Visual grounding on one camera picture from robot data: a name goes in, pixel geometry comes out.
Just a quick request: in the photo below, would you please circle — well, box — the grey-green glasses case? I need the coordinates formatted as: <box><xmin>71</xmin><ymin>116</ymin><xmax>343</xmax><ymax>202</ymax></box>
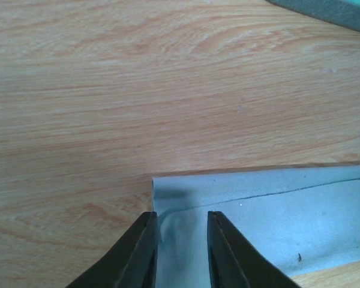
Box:
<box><xmin>268</xmin><ymin>0</ymin><xmax>360</xmax><ymax>32</ymax></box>

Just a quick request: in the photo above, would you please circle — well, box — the light blue cleaning cloth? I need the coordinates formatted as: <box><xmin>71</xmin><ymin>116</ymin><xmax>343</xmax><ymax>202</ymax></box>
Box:
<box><xmin>152</xmin><ymin>166</ymin><xmax>360</xmax><ymax>287</ymax></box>

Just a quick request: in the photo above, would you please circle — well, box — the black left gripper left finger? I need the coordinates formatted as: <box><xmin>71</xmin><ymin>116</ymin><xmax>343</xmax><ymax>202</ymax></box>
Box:
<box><xmin>68</xmin><ymin>212</ymin><xmax>158</xmax><ymax>287</ymax></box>

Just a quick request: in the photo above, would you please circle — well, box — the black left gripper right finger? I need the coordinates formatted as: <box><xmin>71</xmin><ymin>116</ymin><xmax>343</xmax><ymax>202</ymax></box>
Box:
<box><xmin>207</xmin><ymin>211</ymin><xmax>299</xmax><ymax>288</ymax></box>

